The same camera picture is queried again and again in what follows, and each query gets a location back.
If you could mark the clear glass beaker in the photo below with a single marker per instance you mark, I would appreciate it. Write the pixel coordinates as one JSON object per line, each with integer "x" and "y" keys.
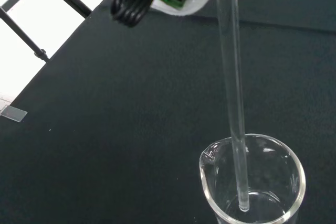
{"x": 275, "y": 208}

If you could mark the black bench cloth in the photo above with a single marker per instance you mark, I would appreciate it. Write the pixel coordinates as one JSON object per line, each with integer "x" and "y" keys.
{"x": 131, "y": 103}

